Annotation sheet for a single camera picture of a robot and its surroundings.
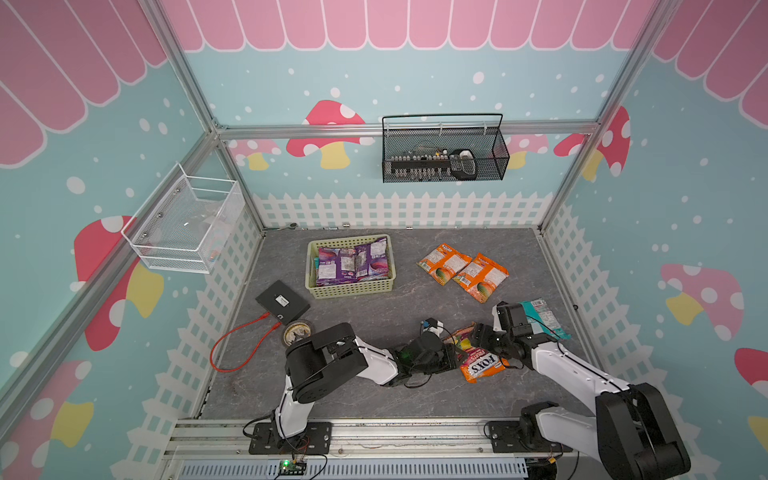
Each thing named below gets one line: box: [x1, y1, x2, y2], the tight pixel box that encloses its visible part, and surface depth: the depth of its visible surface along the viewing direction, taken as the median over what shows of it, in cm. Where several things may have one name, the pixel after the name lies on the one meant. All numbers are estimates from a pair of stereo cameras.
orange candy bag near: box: [452, 253, 510, 303], surface depth 105 cm
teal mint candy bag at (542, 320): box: [519, 298, 572, 341], surface depth 96 cm
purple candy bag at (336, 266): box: [316, 247, 358, 287], surface depth 105 cm
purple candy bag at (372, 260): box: [355, 237, 389, 282], surface depth 105 cm
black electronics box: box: [255, 280, 311, 325], surface depth 99 cm
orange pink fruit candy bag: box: [443, 322, 510, 384], surface depth 87 cm
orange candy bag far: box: [416, 243, 473, 286], surface depth 111 cm
